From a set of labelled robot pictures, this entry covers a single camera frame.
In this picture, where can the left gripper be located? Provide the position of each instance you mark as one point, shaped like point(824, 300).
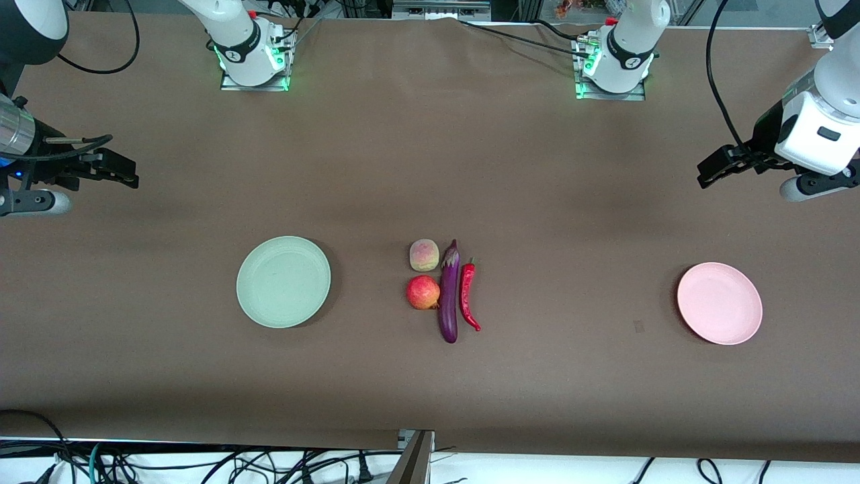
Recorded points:
point(762, 143)

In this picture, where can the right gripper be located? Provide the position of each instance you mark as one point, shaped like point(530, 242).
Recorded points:
point(47, 169)

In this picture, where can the red chili pepper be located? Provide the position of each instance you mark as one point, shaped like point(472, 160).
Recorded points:
point(466, 289)

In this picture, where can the purple eggplant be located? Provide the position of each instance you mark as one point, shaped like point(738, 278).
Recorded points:
point(448, 302)

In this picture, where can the yellow pink peach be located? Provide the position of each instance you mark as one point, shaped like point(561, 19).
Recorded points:
point(424, 255)

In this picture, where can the red pomegranate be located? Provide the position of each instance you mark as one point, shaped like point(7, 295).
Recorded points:
point(422, 292)

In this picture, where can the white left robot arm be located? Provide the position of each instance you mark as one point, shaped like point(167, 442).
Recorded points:
point(628, 47)

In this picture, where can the pink round plate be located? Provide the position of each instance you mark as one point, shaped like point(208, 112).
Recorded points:
point(719, 304)

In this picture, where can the pale green round plate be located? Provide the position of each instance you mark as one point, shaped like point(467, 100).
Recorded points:
point(283, 282)

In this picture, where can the orange red toy pile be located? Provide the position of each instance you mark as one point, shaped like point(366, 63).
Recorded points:
point(578, 7)

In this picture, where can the brown table cloth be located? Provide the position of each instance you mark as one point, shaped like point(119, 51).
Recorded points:
point(537, 383)

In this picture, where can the silver metal box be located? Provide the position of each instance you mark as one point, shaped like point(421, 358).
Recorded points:
point(440, 8)

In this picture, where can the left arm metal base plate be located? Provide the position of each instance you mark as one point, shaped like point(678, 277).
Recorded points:
point(605, 96)

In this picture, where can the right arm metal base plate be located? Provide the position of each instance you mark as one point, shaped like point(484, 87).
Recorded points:
point(228, 85)

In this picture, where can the aluminium frame profile with bracket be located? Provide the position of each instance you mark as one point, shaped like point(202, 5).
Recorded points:
point(818, 35)

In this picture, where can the grey metal post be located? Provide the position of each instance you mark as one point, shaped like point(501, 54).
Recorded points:
point(413, 460)

